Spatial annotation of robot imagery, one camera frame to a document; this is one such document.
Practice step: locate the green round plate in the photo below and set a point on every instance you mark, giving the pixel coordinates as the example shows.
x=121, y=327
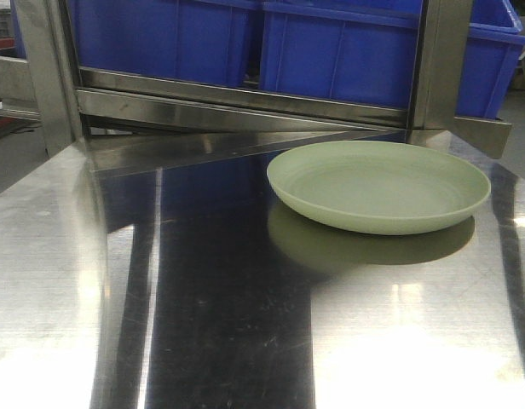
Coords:
x=378, y=187

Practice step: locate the stainless steel shelf rack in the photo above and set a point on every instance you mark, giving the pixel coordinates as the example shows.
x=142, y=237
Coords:
x=67, y=96

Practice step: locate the blue plastic bin left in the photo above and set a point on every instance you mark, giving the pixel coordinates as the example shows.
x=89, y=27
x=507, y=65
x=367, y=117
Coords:
x=199, y=41

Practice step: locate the blue plastic bin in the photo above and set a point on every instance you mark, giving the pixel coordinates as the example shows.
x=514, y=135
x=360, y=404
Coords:
x=364, y=51
x=199, y=41

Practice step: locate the blue plastic bin right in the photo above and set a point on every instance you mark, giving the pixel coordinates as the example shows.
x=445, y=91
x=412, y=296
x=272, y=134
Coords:
x=364, y=51

